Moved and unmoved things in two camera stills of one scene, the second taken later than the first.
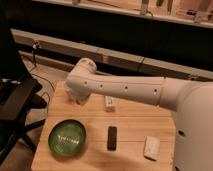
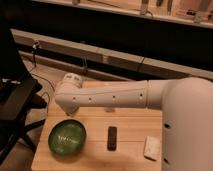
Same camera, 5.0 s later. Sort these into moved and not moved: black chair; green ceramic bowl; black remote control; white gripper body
Moved: white gripper body
Not moved: black remote control; green ceramic bowl; black chair
